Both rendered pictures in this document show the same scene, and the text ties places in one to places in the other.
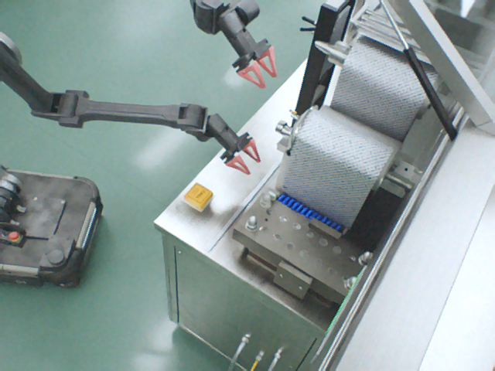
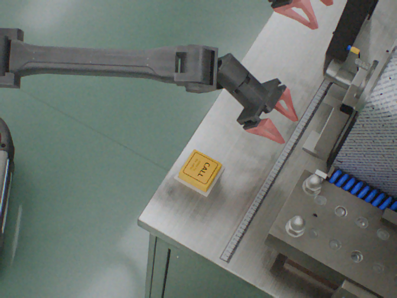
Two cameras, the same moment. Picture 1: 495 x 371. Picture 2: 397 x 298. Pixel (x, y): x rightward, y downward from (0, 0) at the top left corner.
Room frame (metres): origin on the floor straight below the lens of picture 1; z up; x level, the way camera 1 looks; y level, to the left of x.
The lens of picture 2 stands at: (0.17, 0.23, 2.40)
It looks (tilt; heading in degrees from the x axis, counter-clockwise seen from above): 63 degrees down; 354
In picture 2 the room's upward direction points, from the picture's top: 11 degrees clockwise
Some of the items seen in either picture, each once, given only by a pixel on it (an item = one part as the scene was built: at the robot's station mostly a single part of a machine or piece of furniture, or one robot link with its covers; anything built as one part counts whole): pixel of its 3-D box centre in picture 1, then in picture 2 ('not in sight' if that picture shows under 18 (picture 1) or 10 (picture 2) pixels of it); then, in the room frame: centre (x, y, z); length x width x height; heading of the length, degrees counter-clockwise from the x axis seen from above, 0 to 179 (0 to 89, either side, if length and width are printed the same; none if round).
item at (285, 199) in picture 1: (310, 214); (380, 201); (0.81, -0.21, 1.03); 0.21 x 0.04 x 0.03; 64
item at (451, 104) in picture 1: (445, 102); not in sight; (1.04, -0.51, 1.33); 0.07 x 0.07 x 0.07; 64
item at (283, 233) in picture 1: (305, 249); (376, 256); (0.70, -0.20, 1.00); 0.40 x 0.16 x 0.06; 64
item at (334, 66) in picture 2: (281, 127); (332, 71); (1.00, -0.08, 1.18); 0.04 x 0.02 x 0.04; 154
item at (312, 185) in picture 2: (266, 199); (313, 182); (0.82, -0.07, 1.05); 0.04 x 0.04 x 0.04
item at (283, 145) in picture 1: (285, 159); (334, 112); (0.99, -0.11, 1.05); 0.06 x 0.05 x 0.31; 64
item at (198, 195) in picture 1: (198, 195); (199, 170); (0.89, 0.14, 0.91); 0.07 x 0.07 x 0.02; 64
